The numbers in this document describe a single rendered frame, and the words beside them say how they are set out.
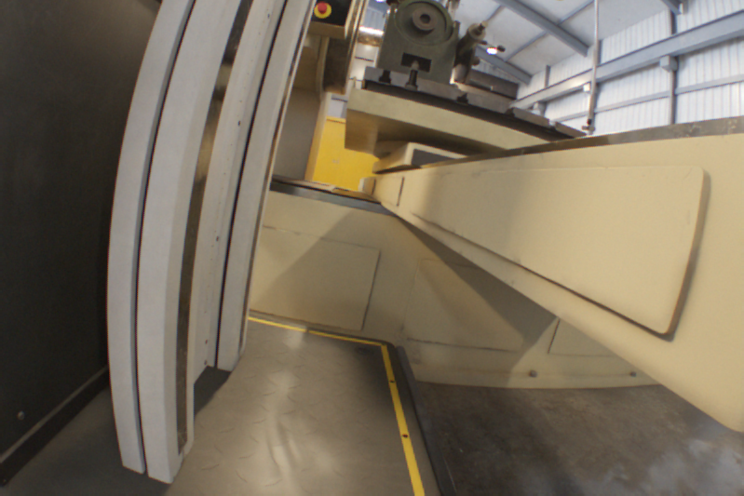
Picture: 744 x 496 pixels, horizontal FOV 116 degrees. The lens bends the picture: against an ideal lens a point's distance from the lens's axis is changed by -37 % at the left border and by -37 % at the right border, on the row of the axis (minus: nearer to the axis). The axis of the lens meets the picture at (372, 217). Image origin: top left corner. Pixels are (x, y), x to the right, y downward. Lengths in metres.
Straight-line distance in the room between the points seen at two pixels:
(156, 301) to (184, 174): 0.10
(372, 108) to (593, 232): 0.89
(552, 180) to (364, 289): 1.06
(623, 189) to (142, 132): 0.31
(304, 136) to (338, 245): 0.78
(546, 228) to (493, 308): 1.16
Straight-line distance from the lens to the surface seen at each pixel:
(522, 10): 12.64
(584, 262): 0.21
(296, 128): 1.86
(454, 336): 1.39
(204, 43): 0.29
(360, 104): 1.04
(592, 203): 0.22
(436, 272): 1.29
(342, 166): 3.59
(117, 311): 0.33
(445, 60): 1.16
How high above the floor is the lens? 0.65
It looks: 5 degrees down
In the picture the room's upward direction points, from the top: 12 degrees clockwise
